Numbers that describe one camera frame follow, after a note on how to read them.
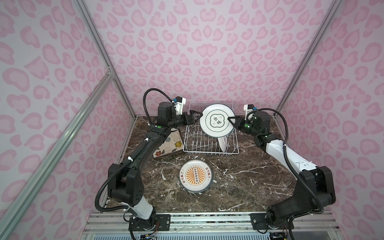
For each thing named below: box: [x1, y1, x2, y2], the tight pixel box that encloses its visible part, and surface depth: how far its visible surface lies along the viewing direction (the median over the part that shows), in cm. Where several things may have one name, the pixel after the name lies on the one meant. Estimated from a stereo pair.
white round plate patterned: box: [217, 135, 228, 152], surface depth 92 cm
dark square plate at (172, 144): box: [152, 127, 184, 159], surface depth 100 cm
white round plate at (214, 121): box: [199, 103, 235, 138], surface depth 84 cm
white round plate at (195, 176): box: [178, 159, 213, 193], surface depth 89 cm
